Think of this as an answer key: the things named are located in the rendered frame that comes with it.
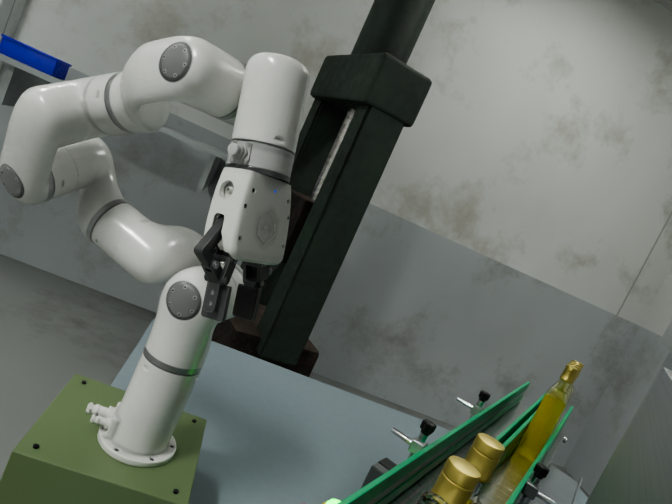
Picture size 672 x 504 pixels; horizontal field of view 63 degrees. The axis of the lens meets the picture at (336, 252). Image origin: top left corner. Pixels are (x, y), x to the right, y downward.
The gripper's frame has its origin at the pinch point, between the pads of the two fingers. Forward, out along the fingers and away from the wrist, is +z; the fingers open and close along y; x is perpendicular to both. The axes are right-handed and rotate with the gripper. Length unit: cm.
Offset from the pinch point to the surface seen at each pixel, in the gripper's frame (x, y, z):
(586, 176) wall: 7, 383, -100
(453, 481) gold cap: -28.3, 2.0, 10.8
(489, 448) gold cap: -28.9, 13.6, 10.0
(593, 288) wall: -11, 414, -21
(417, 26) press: 83, 209, -134
